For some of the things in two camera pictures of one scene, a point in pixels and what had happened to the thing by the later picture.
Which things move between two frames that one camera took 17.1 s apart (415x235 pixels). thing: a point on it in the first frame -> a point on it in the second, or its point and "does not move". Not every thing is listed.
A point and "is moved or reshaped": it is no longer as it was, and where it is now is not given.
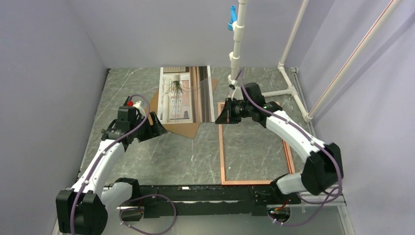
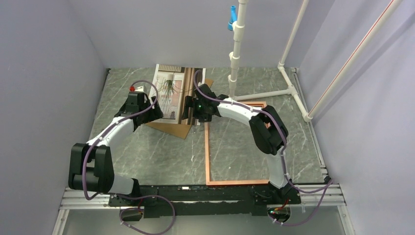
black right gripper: (227, 116) -> (191, 102)
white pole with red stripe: (351, 58) does not move
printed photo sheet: (185, 95) is moved or reshaped
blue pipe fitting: (233, 17) does not move
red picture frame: (224, 182) -> (207, 180)
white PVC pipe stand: (235, 88) does not move
